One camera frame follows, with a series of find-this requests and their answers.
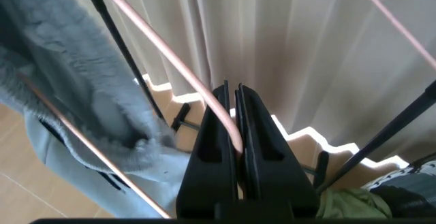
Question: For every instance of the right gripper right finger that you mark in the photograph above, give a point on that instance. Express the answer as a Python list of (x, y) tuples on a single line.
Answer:
[(272, 169)]

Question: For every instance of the beige curtain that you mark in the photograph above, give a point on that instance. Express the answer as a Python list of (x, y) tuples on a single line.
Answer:
[(289, 47)]

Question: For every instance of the pale grey shorts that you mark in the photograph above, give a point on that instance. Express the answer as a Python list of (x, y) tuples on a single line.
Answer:
[(68, 47)]

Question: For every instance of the black clothes rack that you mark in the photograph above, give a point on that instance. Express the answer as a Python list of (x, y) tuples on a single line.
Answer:
[(391, 129)]

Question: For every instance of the white laundry basket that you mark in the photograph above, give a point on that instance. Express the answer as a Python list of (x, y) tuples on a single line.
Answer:
[(408, 190)]

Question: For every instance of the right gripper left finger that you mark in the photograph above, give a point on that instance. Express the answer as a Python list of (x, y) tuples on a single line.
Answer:
[(207, 173)]

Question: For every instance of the green garment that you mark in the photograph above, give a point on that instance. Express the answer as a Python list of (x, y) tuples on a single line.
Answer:
[(351, 205)]

